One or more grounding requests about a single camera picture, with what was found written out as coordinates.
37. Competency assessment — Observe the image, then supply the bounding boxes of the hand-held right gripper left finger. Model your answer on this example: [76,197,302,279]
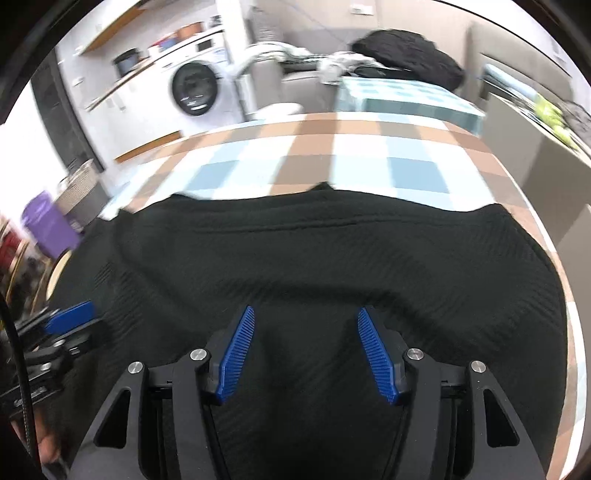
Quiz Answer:
[69,305,257,480]

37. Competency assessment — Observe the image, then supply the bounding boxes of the teal checkered tablecloth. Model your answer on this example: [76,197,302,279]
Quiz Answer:
[333,76,486,137]

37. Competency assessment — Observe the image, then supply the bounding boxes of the white shirt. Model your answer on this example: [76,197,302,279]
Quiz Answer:
[318,51,366,86]

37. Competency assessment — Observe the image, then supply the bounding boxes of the light grey blanket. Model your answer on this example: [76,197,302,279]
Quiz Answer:
[231,41,297,82]

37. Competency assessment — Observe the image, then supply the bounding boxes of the grey sofa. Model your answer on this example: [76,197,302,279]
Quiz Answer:
[235,41,352,121]

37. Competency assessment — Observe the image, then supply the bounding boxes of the black knitted sweater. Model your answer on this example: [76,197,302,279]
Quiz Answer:
[46,182,567,480]

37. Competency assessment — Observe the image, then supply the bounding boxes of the white round stool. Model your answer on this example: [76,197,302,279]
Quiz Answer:
[256,102,301,122]

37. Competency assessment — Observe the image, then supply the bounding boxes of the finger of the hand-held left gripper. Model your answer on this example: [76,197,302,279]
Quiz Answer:
[51,320,105,358]
[18,300,98,339]

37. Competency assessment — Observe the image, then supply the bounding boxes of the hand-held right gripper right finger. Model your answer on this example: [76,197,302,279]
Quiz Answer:
[357,306,546,480]

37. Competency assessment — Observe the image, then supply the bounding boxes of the grey nightstand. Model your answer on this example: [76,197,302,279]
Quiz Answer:
[480,88,591,219]

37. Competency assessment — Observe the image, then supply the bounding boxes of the shoe rack with shoes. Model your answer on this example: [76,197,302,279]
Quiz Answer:
[0,212,61,315]

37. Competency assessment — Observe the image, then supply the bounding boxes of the wooden kitchen counter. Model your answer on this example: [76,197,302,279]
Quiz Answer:
[83,55,158,112]

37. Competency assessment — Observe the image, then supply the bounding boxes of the beige padded headboard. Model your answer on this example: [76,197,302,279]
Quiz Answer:
[466,21,571,100]

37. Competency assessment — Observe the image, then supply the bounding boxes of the dark cooking pot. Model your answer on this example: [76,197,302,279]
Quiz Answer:
[112,47,140,77]

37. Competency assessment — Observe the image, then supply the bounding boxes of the brown blue checkered tablecloth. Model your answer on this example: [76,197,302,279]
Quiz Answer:
[99,111,583,480]

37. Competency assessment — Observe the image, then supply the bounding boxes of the white wall cabinets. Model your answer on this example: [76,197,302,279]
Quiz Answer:
[78,0,158,56]

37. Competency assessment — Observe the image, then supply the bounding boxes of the person's left hand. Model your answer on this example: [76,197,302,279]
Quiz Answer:
[11,408,64,465]

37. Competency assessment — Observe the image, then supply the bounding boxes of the white washing machine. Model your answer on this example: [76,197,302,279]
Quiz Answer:
[148,25,246,126]

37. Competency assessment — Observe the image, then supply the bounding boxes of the woven laundry basket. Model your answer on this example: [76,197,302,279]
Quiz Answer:
[58,158,110,232]

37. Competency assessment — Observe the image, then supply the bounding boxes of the grey side cabinet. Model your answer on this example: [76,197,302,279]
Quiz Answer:
[549,203,591,306]

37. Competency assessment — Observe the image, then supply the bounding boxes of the black puffy jacket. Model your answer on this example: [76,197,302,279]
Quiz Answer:
[348,28,465,89]

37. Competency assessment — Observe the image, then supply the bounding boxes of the purple plastic bag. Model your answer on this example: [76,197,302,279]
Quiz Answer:
[21,190,82,260]

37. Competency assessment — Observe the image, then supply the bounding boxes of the dark door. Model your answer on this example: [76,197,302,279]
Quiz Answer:
[30,48,105,174]

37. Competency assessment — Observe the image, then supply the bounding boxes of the green ceramic figurine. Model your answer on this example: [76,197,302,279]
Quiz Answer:
[534,93,568,126]

